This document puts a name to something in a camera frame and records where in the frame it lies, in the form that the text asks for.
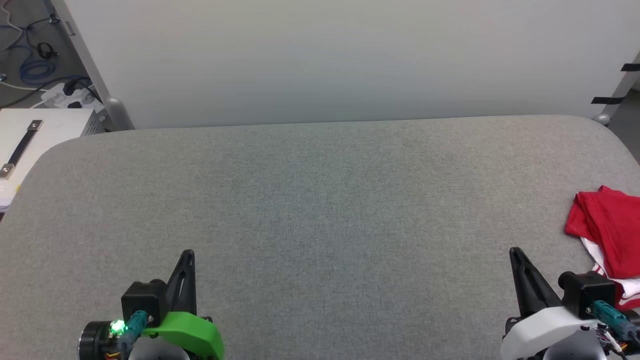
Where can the red basketball jersey white sleeves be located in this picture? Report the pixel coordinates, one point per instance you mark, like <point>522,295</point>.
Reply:
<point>615,225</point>

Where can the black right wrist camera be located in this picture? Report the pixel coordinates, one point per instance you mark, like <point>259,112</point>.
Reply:
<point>585,292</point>

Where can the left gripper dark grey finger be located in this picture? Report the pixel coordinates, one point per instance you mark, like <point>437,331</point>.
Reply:
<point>190,300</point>

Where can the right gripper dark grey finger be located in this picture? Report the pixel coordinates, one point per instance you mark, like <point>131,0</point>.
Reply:
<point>530,292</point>

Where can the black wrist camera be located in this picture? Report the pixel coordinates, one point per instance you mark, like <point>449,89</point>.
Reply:
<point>585,292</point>
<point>142,300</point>

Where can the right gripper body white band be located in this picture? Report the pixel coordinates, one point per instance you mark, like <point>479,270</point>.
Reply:
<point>535,332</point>

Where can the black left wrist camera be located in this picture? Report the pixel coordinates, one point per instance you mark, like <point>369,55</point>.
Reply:
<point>142,300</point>

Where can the black tape strip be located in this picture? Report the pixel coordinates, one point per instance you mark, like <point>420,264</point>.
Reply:
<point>607,100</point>
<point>631,67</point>

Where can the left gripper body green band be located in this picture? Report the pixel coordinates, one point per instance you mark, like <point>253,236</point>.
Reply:
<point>195,335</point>

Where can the white power strip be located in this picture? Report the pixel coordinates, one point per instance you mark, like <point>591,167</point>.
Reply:
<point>55,97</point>

